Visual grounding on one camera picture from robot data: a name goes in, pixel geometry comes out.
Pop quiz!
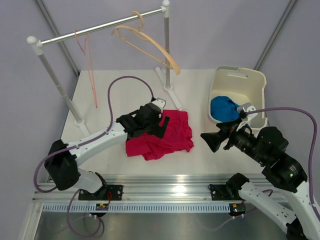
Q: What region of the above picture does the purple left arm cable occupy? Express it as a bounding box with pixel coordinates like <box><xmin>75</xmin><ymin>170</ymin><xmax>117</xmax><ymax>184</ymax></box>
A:
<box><xmin>33</xmin><ymin>75</ymin><xmax>155</xmax><ymax>240</ymax></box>

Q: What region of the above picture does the metal clothes rack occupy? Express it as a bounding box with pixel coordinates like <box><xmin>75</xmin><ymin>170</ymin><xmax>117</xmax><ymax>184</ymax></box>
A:
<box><xmin>26</xmin><ymin>0</ymin><xmax>183</xmax><ymax>136</ymax></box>

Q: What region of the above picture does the pink t shirt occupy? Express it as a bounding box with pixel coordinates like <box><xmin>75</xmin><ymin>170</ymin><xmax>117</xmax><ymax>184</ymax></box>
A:
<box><xmin>125</xmin><ymin>109</ymin><xmax>194</xmax><ymax>161</ymax></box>

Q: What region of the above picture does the pink wire hanger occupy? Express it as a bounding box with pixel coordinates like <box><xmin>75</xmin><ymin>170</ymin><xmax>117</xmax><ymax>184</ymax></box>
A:
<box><xmin>74</xmin><ymin>30</ymin><xmax>98</xmax><ymax>109</ymax></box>

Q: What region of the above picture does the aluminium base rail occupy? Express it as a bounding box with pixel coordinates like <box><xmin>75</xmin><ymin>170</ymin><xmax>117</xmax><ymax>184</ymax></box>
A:
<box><xmin>32</xmin><ymin>174</ymin><xmax>288</xmax><ymax>201</ymax></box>

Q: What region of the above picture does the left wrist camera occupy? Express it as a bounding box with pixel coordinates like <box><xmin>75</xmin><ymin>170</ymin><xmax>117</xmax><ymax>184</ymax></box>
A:
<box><xmin>151</xmin><ymin>98</ymin><xmax>166</xmax><ymax>110</ymax></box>

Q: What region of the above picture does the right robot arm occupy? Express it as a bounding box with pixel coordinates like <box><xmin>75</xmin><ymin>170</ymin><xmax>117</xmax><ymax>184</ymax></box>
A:
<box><xmin>200</xmin><ymin>119</ymin><xmax>320</xmax><ymax>240</ymax></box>

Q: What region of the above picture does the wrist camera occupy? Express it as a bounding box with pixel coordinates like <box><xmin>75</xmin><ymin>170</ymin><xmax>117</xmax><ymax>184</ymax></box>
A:
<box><xmin>151</xmin><ymin>98</ymin><xmax>166</xmax><ymax>110</ymax></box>
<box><xmin>237</xmin><ymin>102</ymin><xmax>258</xmax><ymax>130</ymax></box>

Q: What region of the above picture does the blue t shirt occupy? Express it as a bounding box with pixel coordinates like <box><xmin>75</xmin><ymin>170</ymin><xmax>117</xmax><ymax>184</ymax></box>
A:
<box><xmin>209</xmin><ymin>96</ymin><xmax>240</xmax><ymax>123</ymax></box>

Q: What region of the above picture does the beige plastic hanger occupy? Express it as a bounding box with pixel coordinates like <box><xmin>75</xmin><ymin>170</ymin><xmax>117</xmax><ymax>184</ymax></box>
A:
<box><xmin>111</xmin><ymin>11</ymin><xmax>181</xmax><ymax>75</ymax></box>

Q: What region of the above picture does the white slotted cable duct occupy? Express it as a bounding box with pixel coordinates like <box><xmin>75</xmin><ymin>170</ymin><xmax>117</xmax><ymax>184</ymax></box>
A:
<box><xmin>42</xmin><ymin>202</ymin><xmax>231</xmax><ymax>213</ymax></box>

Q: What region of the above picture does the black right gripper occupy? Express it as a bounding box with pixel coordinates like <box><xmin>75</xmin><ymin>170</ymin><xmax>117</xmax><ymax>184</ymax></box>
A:
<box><xmin>200</xmin><ymin>115</ymin><xmax>267</xmax><ymax>164</ymax></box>

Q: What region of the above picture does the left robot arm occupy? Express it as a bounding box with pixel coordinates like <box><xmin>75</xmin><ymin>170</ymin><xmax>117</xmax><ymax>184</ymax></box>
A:
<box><xmin>44</xmin><ymin>98</ymin><xmax>170</xmax><ymax>201</ymax></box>

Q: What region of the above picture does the cream laundry basket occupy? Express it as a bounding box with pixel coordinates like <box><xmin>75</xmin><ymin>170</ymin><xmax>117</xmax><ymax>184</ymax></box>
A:
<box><xmin>207</xmin><ymin>66</ymin><xmax>267</xmax><ymax>125</ymax></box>

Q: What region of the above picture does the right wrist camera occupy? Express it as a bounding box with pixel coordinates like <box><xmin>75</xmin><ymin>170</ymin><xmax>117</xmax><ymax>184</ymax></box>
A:
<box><xmin>237</xmin><ymin>102</ymin><xmax>258</xmax><ymax>130</ymax></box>

